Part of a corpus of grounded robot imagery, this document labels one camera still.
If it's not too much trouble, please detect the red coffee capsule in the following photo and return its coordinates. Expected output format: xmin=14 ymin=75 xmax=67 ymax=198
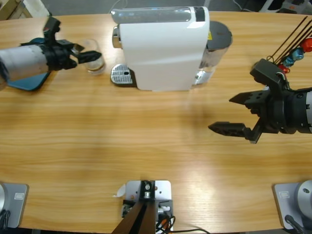
xmin=277 ymin=64 xmax=291 ymax=75
xmin=301 ymin=38 xmax=312 ymax=52

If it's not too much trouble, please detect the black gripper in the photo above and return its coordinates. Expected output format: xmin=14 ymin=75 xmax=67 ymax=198
xmin=208 ymin=89 xmax=308 ymax=144
xmin=40 ymin=39 xmax=102 ymax=72

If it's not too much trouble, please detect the white floor cable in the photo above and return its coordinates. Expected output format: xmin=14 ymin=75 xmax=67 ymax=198
xmin=108 ymin=0 xmax=129 ymax=14
xmin=231 ymin=0 xmax=255 ymax=13

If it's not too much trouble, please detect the white floor equipment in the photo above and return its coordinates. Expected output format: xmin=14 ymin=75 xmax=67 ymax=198
xmin=258 ymin=0 xmax=312 ymax=14

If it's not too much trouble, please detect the thin black cable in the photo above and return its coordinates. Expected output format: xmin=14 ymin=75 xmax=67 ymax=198
xmin=174 ymin=227 xmax=210 ymax=234

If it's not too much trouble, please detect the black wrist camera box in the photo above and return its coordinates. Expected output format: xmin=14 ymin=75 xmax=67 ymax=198
xmin=250 ymin=58 xmax=292 ymax=92
xmin=42 ymin=16 xmax=61 ymax=46

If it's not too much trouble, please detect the clear water tank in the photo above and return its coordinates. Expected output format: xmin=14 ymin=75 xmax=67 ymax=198
xmin=199 ymin=20 xmax=234 ymax=74

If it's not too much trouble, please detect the black capsule holder with rods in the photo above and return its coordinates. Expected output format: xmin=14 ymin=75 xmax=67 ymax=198
xmin=252 ymin=16 xmax=312 ymax=71

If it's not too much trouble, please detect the blue coffee capsule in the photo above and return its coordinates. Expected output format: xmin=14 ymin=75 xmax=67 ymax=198
xmin=291 ymin=47 xmax=305 ymax=61
xmin=282 ymin=56 xmax=295 ymax=68

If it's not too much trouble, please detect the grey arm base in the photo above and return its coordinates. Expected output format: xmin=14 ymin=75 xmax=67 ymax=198
xmin=0 ymin=182 xmax=30 ymax=229
xmin=272 ymin=179 xmax=312 ymax=230

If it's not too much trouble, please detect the black base cable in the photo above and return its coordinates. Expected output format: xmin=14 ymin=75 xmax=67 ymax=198
xmin=284 ymin=214 xmax=305 ymax=234
xmin=0 ymin=209 xmax=11 ymax=230

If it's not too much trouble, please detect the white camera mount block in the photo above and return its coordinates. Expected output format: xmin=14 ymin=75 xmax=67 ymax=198
xmin=121 ymin=180 xmax=175 ymax=232

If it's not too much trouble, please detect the white tape piece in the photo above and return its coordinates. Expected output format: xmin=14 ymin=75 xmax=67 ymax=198
xmin=112 ymin=184 xmax=127 ymax=198

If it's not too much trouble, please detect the white capsule coffee machine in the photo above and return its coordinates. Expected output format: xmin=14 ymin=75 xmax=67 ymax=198
xmin=111 ymin=6 xmax=213 ymax=93

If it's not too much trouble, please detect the silver drip tray grille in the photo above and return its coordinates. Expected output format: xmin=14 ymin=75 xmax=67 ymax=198
xmin=111 ymin=63 xmax=137 ymax=88

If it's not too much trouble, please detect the orange and black cable bundle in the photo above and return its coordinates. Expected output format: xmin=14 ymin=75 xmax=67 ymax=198
xmin=156 ymin=214 xmax=176 ymax=234

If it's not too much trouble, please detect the dark camera post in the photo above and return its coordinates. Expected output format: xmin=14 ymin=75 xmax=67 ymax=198
xmin=111 ymin=179 xmax=156 ymax=234

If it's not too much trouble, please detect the silver coffee machine lever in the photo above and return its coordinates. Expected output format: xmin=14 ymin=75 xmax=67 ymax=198
xmin=111 ymin=6 xmax=192 ymax=24

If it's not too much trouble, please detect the white foam block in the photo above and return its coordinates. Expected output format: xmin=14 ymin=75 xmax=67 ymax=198
xmin=23 ymin=0 xmax=51 ymax=17

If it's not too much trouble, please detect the cardboard box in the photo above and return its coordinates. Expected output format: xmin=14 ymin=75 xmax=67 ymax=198
xmin=0 ymin=0 xmax=25 ymax=21

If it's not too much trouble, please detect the clear glass cup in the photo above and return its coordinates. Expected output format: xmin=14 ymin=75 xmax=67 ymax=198
xmin=81 ymin=38 xmax=106 ymax=75

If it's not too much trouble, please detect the teal plastic tray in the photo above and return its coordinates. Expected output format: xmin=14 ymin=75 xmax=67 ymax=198
xmin=6 ymin=37 xmax=51 ymax=92

